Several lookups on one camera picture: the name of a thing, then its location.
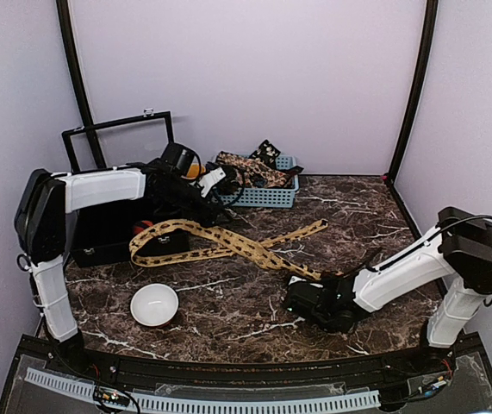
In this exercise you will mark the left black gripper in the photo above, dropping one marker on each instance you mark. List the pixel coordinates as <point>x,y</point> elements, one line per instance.
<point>207,218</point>

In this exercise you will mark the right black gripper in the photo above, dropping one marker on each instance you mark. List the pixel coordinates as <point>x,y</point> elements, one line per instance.
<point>333,281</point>

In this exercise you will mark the yellow beetle-pattern tie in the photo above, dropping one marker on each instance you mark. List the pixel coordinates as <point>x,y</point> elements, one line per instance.
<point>228,244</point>

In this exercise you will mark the white bowl orange outside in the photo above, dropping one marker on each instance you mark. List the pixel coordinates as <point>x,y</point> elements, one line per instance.
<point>154,305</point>

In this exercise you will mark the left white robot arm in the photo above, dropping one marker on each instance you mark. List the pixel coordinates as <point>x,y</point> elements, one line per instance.
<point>49,197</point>

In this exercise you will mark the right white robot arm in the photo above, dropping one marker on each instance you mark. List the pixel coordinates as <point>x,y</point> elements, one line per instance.
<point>459,245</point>

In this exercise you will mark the white mug yellow inside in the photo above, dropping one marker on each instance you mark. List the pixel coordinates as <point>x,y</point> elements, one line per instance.
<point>195,171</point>

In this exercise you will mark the rolled orange black tie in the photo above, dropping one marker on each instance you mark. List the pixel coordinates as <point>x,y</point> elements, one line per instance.
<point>140,226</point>

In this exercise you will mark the light blue plastic basket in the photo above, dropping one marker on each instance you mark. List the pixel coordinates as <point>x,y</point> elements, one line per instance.
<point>232,193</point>

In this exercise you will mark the black display box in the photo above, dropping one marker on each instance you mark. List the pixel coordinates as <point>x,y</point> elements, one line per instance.
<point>110,200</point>

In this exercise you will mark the floral patterned tie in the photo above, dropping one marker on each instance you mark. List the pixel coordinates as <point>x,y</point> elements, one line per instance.
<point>256,174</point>

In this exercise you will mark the black floral tie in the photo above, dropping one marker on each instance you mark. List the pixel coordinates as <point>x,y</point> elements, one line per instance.
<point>266,152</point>

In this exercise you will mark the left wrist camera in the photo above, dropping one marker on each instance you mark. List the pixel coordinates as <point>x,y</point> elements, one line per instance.
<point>178,157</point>

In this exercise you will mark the black front rail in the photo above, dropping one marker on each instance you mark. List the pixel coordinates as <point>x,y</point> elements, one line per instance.
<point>467,363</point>

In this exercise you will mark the left black frame post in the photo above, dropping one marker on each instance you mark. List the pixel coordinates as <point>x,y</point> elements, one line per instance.
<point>72,61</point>

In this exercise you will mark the black frame post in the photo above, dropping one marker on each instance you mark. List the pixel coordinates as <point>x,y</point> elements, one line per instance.
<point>420,71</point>
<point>72,61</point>

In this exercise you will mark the white cable duct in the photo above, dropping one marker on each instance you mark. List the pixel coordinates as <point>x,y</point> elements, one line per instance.
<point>141,402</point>

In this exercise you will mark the right black frame post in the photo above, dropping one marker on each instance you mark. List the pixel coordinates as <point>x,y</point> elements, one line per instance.
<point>420,71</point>

